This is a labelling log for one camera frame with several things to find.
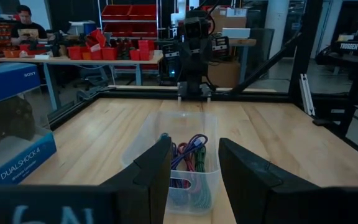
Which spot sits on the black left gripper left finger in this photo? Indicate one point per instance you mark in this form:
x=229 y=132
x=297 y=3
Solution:
x=148 y=183

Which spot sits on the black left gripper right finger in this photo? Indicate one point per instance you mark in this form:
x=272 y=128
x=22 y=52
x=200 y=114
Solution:
x=250 y=189

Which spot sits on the black neighbouring Trossen robot arm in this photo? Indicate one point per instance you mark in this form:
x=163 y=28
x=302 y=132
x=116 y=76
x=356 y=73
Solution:
x=348 y=51

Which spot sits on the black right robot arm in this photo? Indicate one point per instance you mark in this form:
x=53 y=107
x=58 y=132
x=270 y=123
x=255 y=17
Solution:
x=194 y=68

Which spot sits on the white flat box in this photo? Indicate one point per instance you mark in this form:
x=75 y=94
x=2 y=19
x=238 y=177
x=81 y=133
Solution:
x=235 y=33

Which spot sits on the red storage bin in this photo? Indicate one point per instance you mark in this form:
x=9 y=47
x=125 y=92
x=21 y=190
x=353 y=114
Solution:
x=75 y=53
x=109 y=53
x=146 y=46

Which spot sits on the large cardboard box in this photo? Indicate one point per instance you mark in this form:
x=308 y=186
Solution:
x=224 y=74

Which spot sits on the red shelf bin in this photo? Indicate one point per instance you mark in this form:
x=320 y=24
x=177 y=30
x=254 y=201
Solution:
x=115 y=12
x=142 y=12

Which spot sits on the clear plastic bin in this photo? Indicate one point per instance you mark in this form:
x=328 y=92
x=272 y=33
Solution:
x=179 y=124

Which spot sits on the white aluminium extrusion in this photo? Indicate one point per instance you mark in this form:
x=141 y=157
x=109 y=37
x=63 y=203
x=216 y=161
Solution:
x=306 y=93

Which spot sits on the long wooden work table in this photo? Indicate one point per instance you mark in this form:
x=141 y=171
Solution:
x=73 y=60

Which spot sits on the blue DualShock controller box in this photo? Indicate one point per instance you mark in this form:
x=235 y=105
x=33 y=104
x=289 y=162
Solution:
x=17 y=161

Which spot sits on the person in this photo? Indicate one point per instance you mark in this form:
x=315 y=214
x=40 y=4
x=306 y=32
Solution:
x=26 y=26

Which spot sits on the black aluminium table frame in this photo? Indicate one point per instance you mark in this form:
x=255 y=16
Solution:
x=275 y=96

